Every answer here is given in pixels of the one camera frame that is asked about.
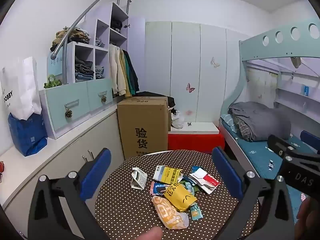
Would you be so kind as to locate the olive clothes pile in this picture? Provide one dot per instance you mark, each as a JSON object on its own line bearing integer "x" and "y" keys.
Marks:
{"x": 72, "y": 36}

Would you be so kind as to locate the blue shopping bag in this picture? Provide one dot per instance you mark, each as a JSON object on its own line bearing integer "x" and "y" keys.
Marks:
{"x": 27, "y": 137}

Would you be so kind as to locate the grey blanket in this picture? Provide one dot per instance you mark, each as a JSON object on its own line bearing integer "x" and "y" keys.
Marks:
{"x": 262, "y": 120}

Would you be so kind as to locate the person's left hand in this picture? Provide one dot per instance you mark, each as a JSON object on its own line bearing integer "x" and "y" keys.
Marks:
{"x": 152, "y": 234}

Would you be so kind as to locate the folded jeans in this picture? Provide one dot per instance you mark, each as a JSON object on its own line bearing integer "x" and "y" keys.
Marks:
{"x": 100, "y": 72}

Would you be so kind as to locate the white carton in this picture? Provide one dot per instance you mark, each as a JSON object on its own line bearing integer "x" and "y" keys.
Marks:
{"x": 138, "y": 180}

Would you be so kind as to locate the large cardboard box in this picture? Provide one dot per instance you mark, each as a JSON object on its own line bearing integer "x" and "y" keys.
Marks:
{"x": 142, "y": 120}

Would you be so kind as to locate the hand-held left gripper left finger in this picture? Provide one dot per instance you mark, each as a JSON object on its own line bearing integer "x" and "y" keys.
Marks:
{"x": 96, "y": 173}

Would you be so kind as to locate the blue snack wrapper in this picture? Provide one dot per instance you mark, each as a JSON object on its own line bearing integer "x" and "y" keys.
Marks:
{"x": 158, "y": 189}

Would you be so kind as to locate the cream hanging jacket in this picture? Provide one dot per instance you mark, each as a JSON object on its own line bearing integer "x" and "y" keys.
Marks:
{"x": 116, "y": 70}

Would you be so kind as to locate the green plant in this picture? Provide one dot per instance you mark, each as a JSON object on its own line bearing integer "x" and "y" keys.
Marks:
{"x": 53, "y": 83}

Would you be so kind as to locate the teal sachet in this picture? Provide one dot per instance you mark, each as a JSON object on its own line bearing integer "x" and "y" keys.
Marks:
{"x": 196, "y": 212}

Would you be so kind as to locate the green wrapper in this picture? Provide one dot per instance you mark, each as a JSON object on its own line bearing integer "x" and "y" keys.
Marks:
{"x": 188, "y": 186}

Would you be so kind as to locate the pale blue paper note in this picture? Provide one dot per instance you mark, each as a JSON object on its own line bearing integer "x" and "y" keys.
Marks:
{"x": 53, "y": 66}

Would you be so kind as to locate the pale blue drawer cabinet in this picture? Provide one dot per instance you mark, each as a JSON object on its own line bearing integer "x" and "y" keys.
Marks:
{"x": 57, "y": 100}

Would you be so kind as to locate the blue fish print bed sheet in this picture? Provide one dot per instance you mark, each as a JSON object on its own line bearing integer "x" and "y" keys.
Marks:
{"x": 260, "y": 155}

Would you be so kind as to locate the small red item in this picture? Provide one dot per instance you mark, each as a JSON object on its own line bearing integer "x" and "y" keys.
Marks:
{"x": 1, "y": 167}

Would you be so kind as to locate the brown hanging toy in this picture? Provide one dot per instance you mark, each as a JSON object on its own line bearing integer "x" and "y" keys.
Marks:
{"x": 296, "y": 61}

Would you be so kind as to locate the person's right hand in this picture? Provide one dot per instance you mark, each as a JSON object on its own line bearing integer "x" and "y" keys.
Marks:
{"x": 305, "y": 217}

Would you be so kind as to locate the black cloth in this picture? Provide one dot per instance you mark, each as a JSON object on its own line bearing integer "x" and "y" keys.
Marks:
{"x": 172, "y": 102}

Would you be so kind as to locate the pink flower sticker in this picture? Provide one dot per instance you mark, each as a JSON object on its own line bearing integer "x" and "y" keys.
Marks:
{"x": 189, "y": 112}

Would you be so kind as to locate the low white cabinet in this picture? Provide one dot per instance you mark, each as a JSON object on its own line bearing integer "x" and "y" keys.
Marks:
{"x": 75, "y": 150}

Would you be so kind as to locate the pink butterfly sticker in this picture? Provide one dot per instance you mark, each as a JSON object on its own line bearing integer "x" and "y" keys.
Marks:
{"x": 190, "y": 88}

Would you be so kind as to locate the grey folded clothes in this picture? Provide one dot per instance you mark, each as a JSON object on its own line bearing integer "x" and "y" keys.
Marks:
{"x": 100, "y": 43}

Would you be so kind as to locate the long blue wrapper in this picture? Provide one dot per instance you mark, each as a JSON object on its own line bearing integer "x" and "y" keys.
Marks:
{"x": 195, "y": 168}

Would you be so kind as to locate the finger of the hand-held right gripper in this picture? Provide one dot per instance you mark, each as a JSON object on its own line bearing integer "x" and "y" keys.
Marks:
{"x": 311, "y": 141}
{"x": 281, "y": 145}

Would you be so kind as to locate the blue checked pillow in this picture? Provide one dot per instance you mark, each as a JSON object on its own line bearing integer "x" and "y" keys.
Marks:
{"x": 228, "y": 122}

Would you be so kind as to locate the black folded clothes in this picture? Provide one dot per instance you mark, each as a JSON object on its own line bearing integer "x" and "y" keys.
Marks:
{"x": 117, "y": 25}

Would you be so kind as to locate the yellow paper bag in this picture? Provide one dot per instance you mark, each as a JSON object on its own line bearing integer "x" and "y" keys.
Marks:
{"x": 180, "y": 196}

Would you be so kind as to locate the brown polka dot tablecloth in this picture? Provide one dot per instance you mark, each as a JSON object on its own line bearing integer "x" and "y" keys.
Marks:
{"x": 125, "y": 205}

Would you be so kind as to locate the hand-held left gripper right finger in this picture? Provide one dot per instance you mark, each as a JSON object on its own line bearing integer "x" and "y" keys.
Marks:
{"x": 227, "y": 173}

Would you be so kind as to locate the white plastic bag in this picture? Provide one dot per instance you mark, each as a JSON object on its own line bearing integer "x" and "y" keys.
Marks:
{"x": 178, "y": 122}

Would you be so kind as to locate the pine cone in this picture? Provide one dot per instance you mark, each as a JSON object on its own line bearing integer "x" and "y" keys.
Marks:
{"x": 104, "y": 99}
{"x": 68, "y": 114}

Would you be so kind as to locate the green hanging jacket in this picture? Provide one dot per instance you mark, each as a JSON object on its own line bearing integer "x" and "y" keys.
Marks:
{"x": 128, "y": 75}

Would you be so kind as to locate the lilac cabinet door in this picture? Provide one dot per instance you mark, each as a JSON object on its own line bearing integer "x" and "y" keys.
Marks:
{"x": 137, "y": 55}

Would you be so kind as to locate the small blue card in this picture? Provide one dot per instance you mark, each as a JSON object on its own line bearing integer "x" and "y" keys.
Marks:
{"x": 305, "y": 90}

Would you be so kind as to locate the white cubby shelf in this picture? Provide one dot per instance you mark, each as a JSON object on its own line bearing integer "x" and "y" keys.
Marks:
{"x": 94, "y": 42}

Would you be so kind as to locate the white wardrobe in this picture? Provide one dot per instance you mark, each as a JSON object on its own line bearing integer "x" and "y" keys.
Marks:
{"x": 185, "y": 55}

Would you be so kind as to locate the orange snack wrapper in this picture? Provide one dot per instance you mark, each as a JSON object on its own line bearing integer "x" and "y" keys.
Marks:
{"x": 167, "y": 213}

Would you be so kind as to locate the white paper bag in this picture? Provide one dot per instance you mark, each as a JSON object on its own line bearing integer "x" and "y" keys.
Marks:
{"x": 20, "y": 90}

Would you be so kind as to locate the red step with white top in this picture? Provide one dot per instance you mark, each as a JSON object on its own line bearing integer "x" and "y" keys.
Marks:
{"x": 195, "y": 141}

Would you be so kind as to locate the yellow and blue carton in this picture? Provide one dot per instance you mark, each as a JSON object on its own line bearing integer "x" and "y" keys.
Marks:
{"x": 170, "y": 175}

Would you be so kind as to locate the dark folded clothes pile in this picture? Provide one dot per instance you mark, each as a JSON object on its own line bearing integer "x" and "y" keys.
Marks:
{"x": 83, "y": 67}

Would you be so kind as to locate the red and white packet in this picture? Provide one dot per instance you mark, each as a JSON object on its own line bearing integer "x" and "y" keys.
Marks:
{"x": 207, "y": 180}

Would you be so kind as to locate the pale green bunk bed frame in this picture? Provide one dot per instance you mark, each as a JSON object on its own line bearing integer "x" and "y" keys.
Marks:
{"x": 282, "y": 43}

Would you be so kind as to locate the black hanging jacket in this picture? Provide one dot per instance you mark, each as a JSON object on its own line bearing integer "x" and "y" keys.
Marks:
{"x": 134, "y": 75}

